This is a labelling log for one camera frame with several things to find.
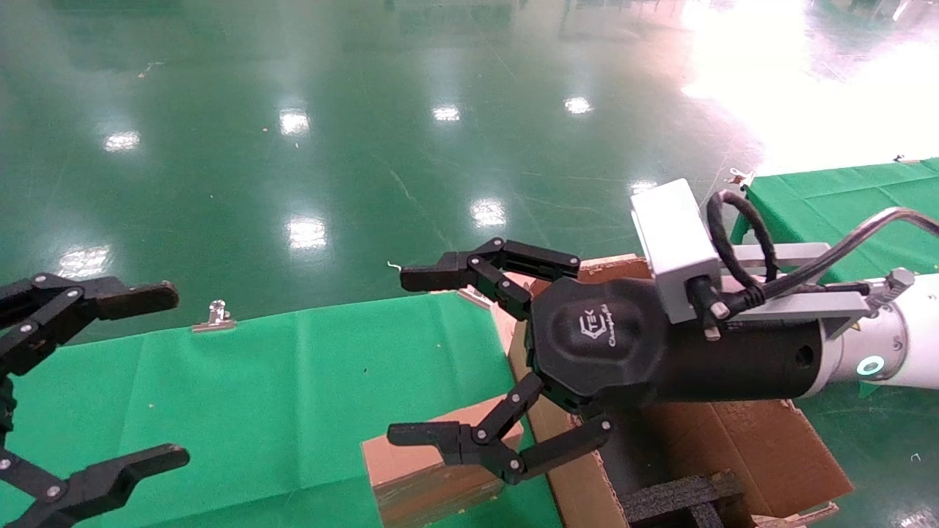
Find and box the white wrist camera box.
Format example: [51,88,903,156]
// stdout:
[631,178,723,325]

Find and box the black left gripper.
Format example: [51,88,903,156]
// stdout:
[0,274,190,528]

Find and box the silver camera mount bracket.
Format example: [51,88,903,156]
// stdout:
[723,242,916,340]

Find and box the black camera cable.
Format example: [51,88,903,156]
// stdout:
[706,189,939,310]

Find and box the large open brown carton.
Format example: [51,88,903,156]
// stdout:
[506,253,855,528]

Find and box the large green tablecloth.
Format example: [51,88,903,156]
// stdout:
[0,293,562,528]

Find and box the black foam bar insert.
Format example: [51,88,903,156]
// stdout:
[622,469,745,528]

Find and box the small brown cardboard box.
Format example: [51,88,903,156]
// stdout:
[361,396,525,528]

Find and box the green tablecloth with hanging corner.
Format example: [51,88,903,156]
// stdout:
[731,158,939,400]

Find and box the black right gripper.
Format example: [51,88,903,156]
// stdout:
[387,238,824,485]

